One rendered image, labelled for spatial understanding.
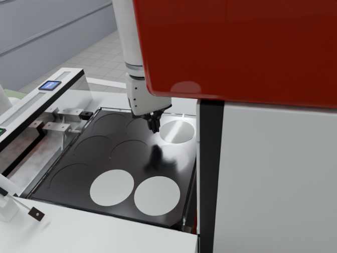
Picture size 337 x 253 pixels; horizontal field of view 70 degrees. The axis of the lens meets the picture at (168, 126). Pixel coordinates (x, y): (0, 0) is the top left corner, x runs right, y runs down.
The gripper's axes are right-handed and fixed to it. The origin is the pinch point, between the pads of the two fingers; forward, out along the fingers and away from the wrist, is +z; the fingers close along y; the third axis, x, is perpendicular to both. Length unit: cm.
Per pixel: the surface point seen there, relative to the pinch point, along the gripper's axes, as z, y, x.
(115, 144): 5.2, 10.8, -3.0
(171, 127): 5.1, -5.6, -2.3
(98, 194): 5.3, 18.1, 11.1
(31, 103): -0.3, 30.7, -28.3
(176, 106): 13.2, -15.7, -22.3
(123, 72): 95, -33, -232
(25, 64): 73, 73, -271
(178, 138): 5.1, -5.5, 3.1
